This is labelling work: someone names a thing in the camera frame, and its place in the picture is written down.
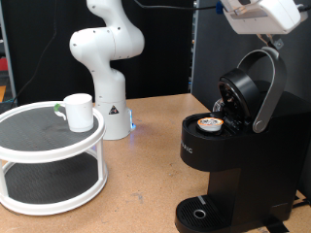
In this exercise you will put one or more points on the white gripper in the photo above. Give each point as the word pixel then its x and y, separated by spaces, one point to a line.
pixel 275 19

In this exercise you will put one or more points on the black Keurig coffee machine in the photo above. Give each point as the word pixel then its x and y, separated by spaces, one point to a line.
pixel 252 168

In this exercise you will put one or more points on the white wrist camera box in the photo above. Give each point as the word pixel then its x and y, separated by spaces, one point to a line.
pixel 241 4

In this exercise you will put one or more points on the grey metal frame post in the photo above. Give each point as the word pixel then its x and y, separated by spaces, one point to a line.
pixel 8 58

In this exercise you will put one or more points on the orange background object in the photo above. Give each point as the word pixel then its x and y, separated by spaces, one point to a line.
pixel 2 93

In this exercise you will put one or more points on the red background object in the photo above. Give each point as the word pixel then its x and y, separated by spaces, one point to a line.
pixel 3 64

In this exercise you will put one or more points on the white two tier turntable rack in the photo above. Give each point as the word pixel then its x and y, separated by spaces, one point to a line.
pixel 48 152

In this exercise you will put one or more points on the white mug with green mark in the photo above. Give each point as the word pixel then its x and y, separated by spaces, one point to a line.
pixel 79 113

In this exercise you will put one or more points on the orange rimmed coffee pod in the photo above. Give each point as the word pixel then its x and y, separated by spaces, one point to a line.
pixel 210 124

